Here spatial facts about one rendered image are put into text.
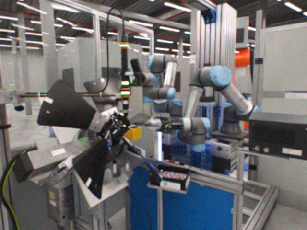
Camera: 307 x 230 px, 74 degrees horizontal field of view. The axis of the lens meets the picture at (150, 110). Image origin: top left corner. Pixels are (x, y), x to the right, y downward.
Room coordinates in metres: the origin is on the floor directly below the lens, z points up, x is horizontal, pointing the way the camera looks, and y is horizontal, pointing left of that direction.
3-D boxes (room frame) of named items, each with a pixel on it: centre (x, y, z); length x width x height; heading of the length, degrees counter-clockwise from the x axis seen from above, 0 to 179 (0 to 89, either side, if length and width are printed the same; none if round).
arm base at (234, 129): (1.49, -0.60, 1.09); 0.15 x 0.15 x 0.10
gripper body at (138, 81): (1.23, 0.08, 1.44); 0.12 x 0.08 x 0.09; 154
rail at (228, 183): (1.35, -0.16, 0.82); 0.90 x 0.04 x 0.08; 54
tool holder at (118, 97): (1.11, 0.14, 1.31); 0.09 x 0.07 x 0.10; 89
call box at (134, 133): (1.58, 0.16, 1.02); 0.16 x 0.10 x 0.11; 54
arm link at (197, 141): (1.16, -0.27, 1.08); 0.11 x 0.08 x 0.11; 31
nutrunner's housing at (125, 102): (1.11, 0.13, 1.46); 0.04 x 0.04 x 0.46
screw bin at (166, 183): (1.17, -0.12, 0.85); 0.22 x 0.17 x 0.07; 68
